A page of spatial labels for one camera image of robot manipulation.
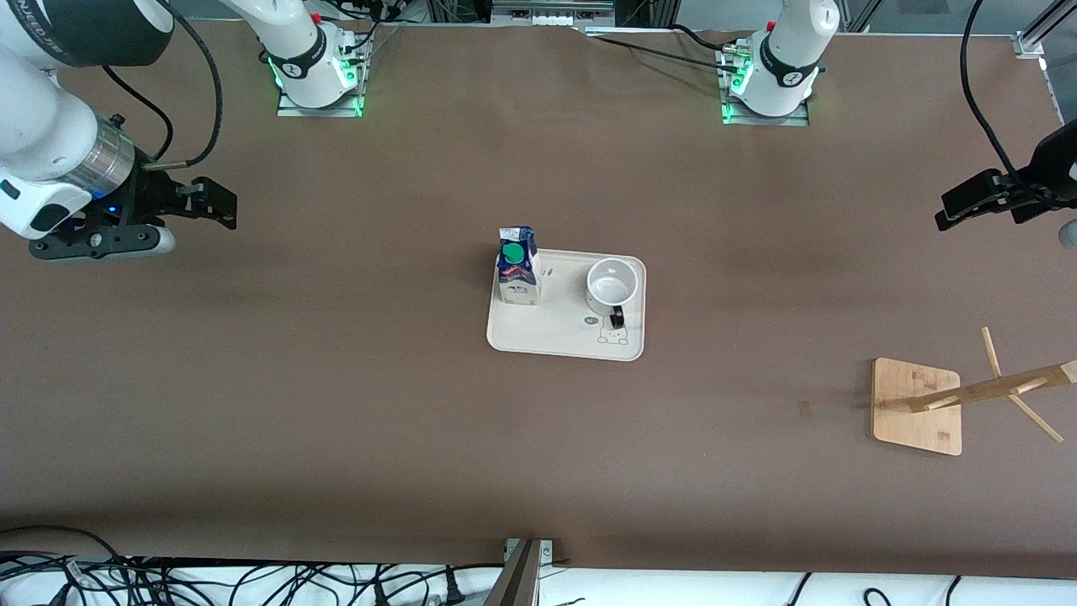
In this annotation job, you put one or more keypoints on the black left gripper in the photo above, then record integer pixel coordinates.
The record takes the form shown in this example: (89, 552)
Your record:
(1055, 165)

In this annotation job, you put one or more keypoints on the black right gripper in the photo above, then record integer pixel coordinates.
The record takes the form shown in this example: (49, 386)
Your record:
(145, 200)

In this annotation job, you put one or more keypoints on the blue white milk carton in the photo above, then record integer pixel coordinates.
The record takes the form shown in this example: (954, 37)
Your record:
(517, 282)

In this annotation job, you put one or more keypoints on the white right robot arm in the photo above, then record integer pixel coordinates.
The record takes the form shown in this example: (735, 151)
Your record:
(42, 143)

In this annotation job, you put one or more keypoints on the wooden cup rack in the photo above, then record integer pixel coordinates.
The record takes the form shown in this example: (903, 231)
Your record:
(913, 412)

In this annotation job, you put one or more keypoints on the cream tray with bear print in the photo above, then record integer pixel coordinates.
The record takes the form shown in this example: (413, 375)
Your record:
(547, 332)

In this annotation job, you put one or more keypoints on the grey power strip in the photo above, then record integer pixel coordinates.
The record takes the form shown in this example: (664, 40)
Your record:
(547, 17)

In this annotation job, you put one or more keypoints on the white lower shelf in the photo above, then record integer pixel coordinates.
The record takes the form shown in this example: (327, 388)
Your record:
(673, 589)

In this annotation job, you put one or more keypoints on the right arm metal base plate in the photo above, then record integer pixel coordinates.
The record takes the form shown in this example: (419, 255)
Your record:
(320, 111)

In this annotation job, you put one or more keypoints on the aluminium frame corner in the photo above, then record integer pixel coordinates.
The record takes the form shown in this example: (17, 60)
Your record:
(1031, 40)

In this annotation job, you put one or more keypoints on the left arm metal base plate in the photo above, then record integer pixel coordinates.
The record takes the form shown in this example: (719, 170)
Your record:
(761, 120)

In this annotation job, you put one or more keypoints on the aluminium camera stand bracket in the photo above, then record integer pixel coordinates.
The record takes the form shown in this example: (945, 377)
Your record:
(517, 581)

